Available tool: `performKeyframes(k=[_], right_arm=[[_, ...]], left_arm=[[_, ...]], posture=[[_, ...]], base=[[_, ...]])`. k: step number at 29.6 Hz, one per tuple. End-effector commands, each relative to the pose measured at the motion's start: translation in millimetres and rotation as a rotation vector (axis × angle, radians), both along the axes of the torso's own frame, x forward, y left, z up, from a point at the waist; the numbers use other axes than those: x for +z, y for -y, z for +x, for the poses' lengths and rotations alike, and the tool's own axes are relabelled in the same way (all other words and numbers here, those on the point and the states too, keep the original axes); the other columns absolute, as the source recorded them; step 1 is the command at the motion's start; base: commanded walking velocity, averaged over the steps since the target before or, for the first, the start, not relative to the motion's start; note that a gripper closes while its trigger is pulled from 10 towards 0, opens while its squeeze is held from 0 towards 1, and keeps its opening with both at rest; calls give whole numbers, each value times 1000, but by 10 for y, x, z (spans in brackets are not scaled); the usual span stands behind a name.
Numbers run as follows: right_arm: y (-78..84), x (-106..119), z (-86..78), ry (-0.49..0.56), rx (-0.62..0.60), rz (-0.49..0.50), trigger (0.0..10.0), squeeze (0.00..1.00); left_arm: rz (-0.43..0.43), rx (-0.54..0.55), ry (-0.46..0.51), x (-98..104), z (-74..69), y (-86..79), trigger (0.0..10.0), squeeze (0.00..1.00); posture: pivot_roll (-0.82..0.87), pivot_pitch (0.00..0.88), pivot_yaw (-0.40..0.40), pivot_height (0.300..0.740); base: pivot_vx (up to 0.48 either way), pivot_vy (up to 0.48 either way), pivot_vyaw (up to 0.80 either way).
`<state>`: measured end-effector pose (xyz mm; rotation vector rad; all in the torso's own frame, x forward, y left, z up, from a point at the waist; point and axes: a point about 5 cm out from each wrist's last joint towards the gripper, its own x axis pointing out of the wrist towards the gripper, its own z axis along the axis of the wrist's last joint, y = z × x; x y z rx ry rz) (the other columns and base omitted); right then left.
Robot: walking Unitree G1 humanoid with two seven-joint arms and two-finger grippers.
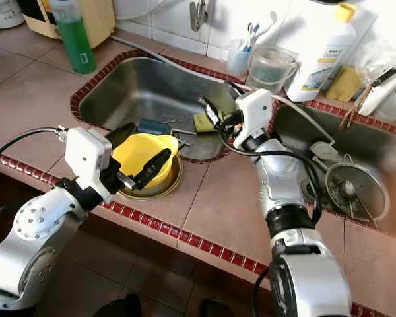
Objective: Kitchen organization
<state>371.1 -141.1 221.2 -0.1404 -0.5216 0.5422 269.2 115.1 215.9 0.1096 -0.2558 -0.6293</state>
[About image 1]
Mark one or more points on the blue white toothbrush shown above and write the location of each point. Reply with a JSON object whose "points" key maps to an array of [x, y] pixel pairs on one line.
{"points": [[256, 30]]}

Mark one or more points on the black robot foot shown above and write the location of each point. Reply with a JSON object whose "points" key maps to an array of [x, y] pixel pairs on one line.
{"points": [[216, 309], [119, 307]]}

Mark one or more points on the stainless steel sink basin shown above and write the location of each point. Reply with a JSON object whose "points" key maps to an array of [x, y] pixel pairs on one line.
{"points": [[383, 152], [138, 89]]}

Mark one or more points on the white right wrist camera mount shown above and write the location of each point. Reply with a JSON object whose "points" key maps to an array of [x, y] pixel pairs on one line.
{"points": [[253, 112]]}

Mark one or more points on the black robot right foot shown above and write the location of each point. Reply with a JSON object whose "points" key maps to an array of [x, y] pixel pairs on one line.
{"points": [[216, 309]]}

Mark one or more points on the beige countertop appliance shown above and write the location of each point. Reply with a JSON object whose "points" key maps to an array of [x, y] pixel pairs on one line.
{"points": [[102, 20]]}

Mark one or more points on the yellow green dish sponge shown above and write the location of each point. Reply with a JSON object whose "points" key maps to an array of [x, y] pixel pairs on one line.
{"points": [[203, 123]]}

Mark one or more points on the green dish soap bottle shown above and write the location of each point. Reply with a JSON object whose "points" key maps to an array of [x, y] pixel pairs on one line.
{"points": [[74, 39]]}

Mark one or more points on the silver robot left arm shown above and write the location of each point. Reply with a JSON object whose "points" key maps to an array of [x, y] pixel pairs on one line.
{"points": [[33, 231]]}

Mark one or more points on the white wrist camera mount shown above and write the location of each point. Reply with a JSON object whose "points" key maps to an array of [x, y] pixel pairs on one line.
{"points": [[89, 158], [253, 112]]}

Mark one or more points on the chrome wall tap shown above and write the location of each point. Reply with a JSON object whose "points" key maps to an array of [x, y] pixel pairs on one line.
{"points": [[198, 14]]}

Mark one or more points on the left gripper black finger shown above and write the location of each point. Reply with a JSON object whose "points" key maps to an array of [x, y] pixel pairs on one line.
{"points": [[122, 132], [154, 167]]}

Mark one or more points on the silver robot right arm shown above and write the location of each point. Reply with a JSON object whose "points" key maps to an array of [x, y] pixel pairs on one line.
{"points": [[297, 218]]}

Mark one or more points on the white plastic canister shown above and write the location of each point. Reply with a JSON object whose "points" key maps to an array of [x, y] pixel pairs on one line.
{"points": [[3, 12]]}

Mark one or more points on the black robot left foot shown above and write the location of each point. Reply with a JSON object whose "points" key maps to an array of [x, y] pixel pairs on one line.
{"points": [[119, 307]]}

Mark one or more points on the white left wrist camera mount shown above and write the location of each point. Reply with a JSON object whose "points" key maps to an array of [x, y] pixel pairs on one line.
{"points": [[89, 158]]}

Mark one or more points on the clear plastic bucket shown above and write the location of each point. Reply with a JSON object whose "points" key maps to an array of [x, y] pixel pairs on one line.
{"points": [[272, 69]]}

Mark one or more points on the yellow sponge block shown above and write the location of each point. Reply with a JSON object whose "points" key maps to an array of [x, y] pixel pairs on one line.
{"points": [[343, 84]]}

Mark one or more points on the white detergent bottle yellow cap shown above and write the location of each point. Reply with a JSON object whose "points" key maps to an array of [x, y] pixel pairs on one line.
{"points": [[320, 56]]}

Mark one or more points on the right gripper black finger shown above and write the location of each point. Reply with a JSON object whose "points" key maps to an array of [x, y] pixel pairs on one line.
{"points": [[209, 111], [234, 90]]}

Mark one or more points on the yellow plastic bowl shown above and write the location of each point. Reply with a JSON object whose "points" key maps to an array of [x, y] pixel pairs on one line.
{"points": [[142, 152]]}

